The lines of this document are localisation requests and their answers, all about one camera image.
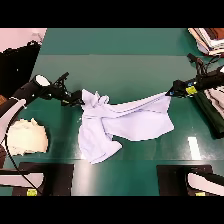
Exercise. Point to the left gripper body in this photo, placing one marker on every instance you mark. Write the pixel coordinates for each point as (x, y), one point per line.
(74, 98)

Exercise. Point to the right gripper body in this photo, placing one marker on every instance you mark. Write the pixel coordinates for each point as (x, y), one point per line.
(181, 88)

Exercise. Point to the pale lavender shirt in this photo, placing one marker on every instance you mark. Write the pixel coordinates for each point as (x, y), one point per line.
(133, 118)

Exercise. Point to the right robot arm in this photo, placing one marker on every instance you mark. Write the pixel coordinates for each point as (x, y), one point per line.
(210, 79)

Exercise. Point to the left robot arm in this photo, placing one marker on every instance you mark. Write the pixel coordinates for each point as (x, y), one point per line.
(30, 90)

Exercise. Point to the pale striped garment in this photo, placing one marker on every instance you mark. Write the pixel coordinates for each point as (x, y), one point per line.
(216, 98)

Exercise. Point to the dark green garment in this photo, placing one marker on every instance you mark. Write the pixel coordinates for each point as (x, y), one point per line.
(210, 111)

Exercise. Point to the cream garment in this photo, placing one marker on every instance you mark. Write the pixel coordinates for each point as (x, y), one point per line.
(26, 137)

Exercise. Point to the black garment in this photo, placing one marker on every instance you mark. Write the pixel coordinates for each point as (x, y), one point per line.
(16, 68)

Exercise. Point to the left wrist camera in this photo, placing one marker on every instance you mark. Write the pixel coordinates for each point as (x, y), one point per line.
(62, 81)

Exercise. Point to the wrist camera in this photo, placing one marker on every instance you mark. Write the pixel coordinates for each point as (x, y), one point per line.
(62, 81)
(196, 63)

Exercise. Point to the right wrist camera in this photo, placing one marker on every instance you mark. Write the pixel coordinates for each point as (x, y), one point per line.
(196, 63)

